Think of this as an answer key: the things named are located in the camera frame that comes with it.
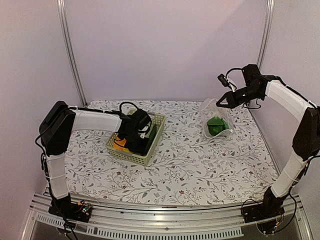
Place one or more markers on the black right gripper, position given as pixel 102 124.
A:
pixel 232 102

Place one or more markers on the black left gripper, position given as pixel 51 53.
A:
pixel 142 149

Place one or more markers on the orange fruit toy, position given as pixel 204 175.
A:
pixel 120 145

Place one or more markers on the clear zip top bag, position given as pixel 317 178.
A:
pixel 207 110

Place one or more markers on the green bok choy toy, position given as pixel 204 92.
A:
pixel 216 125

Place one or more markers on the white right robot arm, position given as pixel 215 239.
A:
pixel 304 158

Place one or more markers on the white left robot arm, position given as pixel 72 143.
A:
pixel 62 120

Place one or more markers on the beige perforated plastic basket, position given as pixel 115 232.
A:
pixel 142 159

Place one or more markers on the floral patterned tablecloth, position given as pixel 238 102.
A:
pixel 186 168

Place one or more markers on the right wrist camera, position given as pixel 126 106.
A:
pixel 227 82

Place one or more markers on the aluminium front rail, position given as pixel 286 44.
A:
pixel 116 220

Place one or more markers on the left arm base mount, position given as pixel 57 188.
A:
pixel 69 210

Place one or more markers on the left aluminium frame post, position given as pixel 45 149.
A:
pixel 62 13

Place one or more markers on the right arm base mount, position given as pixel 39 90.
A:
pixel 253 211

